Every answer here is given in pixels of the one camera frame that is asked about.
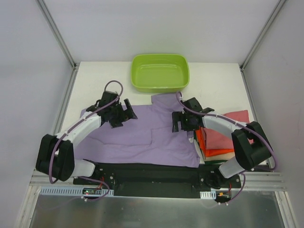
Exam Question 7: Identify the left controller board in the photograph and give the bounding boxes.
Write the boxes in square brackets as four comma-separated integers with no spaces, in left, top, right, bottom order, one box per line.
[38,184,114,202]

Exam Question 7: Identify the right aluminium frame post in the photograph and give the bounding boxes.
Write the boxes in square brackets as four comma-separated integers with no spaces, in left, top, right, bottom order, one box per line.
[239,0,287,72]

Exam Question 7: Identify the right controller board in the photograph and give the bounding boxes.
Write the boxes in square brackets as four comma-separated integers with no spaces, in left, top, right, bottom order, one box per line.
[199,190,232,209]

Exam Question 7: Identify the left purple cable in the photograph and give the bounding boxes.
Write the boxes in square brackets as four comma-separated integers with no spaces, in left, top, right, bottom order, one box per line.
[48,80,124,205]

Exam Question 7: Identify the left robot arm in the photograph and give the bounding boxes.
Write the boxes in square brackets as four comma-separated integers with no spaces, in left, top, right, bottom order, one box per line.
[36,91,137,185]

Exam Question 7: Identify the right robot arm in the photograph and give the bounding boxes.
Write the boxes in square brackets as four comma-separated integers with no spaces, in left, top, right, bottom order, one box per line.
[172,92,273,188]

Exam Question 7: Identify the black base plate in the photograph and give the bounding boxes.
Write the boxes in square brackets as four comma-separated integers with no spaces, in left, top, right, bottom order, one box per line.
[73,163,241,199]

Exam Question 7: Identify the beige folded t shirt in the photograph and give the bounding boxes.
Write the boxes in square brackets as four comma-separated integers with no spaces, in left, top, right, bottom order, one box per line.
[204,152,235,162]

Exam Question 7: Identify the dark green folded t shirt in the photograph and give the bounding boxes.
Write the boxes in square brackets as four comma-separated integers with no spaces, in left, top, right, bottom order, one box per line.
[193,132,225,164]

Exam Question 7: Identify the purple t shirt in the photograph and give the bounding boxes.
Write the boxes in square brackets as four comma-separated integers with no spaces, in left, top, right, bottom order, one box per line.
[74,94,200,168]

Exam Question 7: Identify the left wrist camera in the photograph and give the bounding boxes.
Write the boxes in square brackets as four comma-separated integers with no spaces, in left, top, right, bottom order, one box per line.
[104,90,119,96]

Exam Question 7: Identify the aluminium frame post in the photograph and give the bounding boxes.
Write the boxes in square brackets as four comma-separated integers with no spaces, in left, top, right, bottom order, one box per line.
[239,0,287,72]
[35,0,80,71]

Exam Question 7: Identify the controller board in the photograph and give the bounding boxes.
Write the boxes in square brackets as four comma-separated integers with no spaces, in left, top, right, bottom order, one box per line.
[38,184,114,202]
[199,190,232,209]

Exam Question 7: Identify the green plastic basin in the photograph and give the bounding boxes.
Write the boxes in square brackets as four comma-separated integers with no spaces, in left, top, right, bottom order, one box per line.
[131,53,190,93]

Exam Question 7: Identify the orange folded t shirt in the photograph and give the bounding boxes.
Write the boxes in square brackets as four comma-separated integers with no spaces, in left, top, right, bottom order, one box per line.
[195,129,234,158]

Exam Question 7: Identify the pink folded t shirt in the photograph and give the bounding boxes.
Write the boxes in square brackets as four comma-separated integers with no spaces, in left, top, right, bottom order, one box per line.
[202,110,249,150]

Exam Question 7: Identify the left aluminium frame post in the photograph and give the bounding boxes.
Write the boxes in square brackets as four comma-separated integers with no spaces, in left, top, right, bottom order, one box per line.
[35,0,80,71]

